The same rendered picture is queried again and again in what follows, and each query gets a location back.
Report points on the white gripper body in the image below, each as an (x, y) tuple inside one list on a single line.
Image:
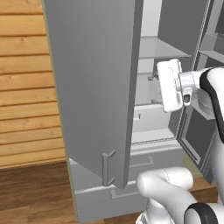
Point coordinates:
[(170, 87)]

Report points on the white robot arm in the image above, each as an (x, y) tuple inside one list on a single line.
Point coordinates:
[(214, 87)]

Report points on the white fridge crisper drawer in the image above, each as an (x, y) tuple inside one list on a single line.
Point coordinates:
[(151, 118)]

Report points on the glass fridge shelf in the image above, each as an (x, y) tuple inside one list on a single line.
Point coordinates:
[(157, 48)]

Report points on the grey fridge body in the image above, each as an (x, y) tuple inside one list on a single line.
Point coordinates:
[(151, 17)]

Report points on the grey freezer drawer front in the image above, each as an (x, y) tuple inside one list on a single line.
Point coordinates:
[(96, 205), (166, 159)]

